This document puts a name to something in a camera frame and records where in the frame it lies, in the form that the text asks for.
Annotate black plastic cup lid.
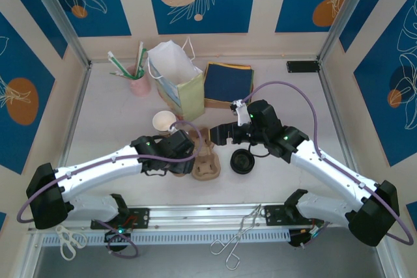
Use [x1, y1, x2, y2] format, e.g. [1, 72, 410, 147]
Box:
[229, 148, 255, 175]

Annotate dark blue paper napkin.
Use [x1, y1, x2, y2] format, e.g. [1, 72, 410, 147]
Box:
[204, 63, 253, 102]

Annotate green paper gift bag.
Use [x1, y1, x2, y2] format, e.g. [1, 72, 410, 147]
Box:
[146, 37, 206, 122]

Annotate brown paper cup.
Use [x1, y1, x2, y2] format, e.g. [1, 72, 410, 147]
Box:
[152, 110, 179, 139]

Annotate pink straw holder cup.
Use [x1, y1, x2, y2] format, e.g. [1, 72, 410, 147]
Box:
[128, 64, 152, 97]

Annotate left controller board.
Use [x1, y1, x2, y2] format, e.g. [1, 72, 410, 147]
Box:
[103, 225, 132, 243]

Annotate controller board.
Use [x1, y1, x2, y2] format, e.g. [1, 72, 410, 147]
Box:
[288, 222, 330, 249]
[103, 225, 132, 243]

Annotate right controller board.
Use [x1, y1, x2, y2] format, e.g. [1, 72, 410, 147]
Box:
[288, 222, 330, 249]

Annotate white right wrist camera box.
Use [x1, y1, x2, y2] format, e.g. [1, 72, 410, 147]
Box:
[229, 99, 251, 127]

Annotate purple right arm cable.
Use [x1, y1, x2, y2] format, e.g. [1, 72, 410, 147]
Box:
[240, 81, 414, 247]

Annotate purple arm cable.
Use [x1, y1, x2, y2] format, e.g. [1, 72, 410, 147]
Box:
[16, 120, 205, 224]
[240, 81, 414, 247]

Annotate black rectangular wall plate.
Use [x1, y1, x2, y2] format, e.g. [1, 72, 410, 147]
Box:
[285, 60, 319, 74]

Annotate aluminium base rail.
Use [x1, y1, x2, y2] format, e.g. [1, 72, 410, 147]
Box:
[27, 204, 387, 235]

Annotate grey slotted cable duct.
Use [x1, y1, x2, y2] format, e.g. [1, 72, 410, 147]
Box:
[41, 229, 291, 247]

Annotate metal wire tongs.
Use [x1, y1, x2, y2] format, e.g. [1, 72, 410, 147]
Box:
[210, 204, 265, 271]

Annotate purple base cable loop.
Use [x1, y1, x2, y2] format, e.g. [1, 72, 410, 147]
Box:
[106, 234, 140, 258]

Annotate aluminium frame post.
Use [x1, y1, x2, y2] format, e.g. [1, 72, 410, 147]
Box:
[317, 0, 379, 64]
[24, 0, 93, 70]

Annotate white handled scissors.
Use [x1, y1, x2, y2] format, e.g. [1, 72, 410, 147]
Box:
[54, 224, 89, 262]

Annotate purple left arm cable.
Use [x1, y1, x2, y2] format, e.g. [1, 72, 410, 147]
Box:
[16, 120, 205, 224]

